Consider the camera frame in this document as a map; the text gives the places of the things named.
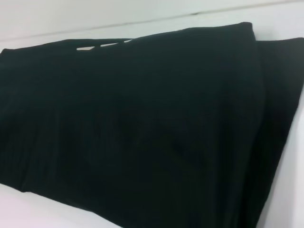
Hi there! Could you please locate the black t-shirt with white print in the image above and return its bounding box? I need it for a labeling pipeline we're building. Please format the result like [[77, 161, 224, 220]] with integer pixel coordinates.
[[0, 21, 304, 228]]

